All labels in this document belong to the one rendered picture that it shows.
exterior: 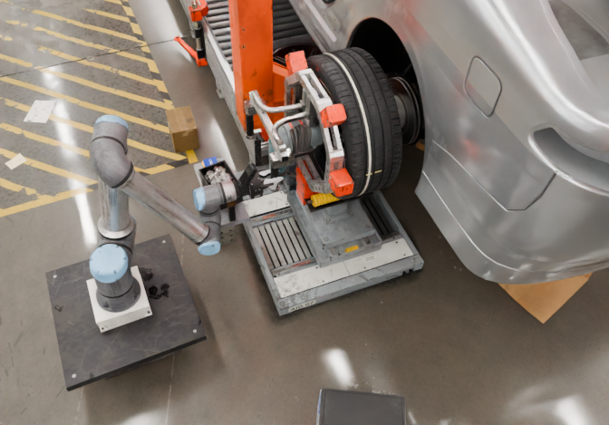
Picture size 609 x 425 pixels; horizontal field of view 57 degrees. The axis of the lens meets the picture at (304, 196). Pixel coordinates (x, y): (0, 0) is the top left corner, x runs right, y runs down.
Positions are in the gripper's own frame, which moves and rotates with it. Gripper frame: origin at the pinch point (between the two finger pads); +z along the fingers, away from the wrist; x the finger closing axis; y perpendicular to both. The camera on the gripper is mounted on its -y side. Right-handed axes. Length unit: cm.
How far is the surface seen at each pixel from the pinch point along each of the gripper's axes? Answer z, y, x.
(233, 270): -22, 83, -12
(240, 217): -15.2, 38.0, -12.1
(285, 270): 3, 75, 2
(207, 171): -24.1, 25.7, -34.7
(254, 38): 9, -26, -60
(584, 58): 157, -18, -6
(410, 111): 65, -10, -8
